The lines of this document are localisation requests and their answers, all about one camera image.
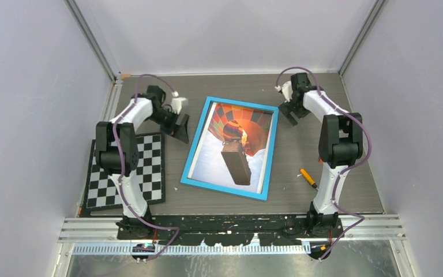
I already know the black white checkerboard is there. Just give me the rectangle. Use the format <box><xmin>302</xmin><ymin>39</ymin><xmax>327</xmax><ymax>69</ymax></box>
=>
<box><xmin>81</xmin><ymin>132</ymin><xmax>166</xmax><ymax>211</ymax></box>

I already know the hot air balloon photo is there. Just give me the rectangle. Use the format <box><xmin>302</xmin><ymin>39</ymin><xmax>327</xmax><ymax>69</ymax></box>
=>
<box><xmin>187</xmin><ymin>102</ymin><xmax>274</xmax><ymax>195</ymax></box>

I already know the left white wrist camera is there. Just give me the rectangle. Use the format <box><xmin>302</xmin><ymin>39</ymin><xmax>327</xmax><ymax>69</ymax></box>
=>
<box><xmin>170</xmin><ymin>91</ymin><xmax>189</xmax><ymax>114</ymax></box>

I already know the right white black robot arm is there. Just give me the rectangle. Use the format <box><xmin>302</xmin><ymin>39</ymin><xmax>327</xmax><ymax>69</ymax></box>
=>
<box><xmin>275</xmin><ymin>73</ymin><xmax>363</xmax><ymax>237</ymax></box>

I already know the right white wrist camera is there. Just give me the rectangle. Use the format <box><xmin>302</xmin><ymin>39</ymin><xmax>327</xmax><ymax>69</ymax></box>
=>
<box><xmin>275</xmin><ymin>81</ymin><xmax>293</xmax><ymax>102</ymax></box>

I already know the white perforated strip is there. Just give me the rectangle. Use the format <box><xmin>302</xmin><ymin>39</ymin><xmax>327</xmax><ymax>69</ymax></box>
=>
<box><xmin>72</xmin><ymin>242</ymin><xmax>310</xmax><ymax>256</ymax></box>

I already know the left corner aluminium post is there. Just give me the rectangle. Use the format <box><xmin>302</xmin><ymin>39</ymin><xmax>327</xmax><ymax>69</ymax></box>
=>
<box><xmin>64</xmin><ymin>0</ymin><xmax>117</xmax><ymax>83</ymax></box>

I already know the right corner aluminium post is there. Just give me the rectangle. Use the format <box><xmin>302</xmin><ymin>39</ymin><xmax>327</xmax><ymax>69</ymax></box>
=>
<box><xmin>338</xmin><ymin>0</ymin><xmax>388</xmax><ymax>78</ymax></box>

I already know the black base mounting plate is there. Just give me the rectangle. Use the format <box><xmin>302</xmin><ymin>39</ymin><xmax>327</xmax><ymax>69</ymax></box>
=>
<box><xmin>116</xmin><ymin>214</ymin><xmax>343</xmax><ymax>246</ymax></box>

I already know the blue picture frame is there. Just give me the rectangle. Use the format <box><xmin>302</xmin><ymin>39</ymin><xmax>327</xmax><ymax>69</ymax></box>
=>
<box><xmin>180</xmin><ymin>96</ymin><xmax>280</xmax><ymax>202</ymax></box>

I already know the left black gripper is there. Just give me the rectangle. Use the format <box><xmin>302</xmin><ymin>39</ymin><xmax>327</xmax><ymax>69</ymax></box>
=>
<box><xmin>148</xmin><ymin>108</ymin><xmax>190</xmax><ymax>144</ymax></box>

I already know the aluminium front rail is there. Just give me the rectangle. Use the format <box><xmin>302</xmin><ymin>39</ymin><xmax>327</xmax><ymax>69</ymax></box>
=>
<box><xmin>58</xmin><ymin>214</ymin><xmax>407</xmax><ymax>243</ymax></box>

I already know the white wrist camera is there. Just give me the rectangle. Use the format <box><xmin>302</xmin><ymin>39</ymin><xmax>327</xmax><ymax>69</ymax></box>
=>
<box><xmin>275</xmin><ymin>81</ymin><xmax>293</xmax><ymax>102</ymax></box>
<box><xmin>170</xmin><ymin>91</ymin><xmax>189</xmax><ymax>114</ymax></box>

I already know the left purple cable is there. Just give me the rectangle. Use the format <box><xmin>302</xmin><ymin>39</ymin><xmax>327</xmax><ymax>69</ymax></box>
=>
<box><xmin>112</xmin><ymin>74</ymin><xmax>180</xmax><ymax>262</ymax></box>

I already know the corner aluminium post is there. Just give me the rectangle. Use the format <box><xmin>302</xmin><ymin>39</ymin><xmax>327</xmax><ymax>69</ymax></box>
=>
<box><xmin>338</xmin><ymin>0</ymin><xmax>388</xmax><ymax>78</ymax></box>
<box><xmin>64</xmin><ymin>0</ymin><xmax>117</xmax><ymax>83</ymax></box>

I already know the yellow handled screwdriver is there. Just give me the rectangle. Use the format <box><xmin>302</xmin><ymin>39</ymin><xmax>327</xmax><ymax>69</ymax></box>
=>
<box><xmin>299</xmin><ymin>169</ymin><xmax>318</xmax><ymax>189</ymax></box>

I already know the purple cable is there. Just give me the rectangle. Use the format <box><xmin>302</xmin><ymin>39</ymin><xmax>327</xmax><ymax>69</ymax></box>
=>
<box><xmin>112</xmin><ymin>74</ymin><xmax>180</xmax><ymax>262</ymax></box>
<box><xmin>275</xmin><ymin>66</ymin><xmax>374</xmax><ymax>262</ymax></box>

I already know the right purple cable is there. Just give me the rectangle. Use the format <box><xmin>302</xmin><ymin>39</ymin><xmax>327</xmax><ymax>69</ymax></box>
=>
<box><xmin>275</xmin><ymin>66</ymin><xmax>374</xmax><ymax>262</ymax></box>

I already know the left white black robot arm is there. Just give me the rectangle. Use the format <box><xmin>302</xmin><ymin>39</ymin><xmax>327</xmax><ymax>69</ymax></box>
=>
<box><xmin>95</xmin><ymin>85</ymin><xmax>189</xmax><ymax>239</ymax></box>

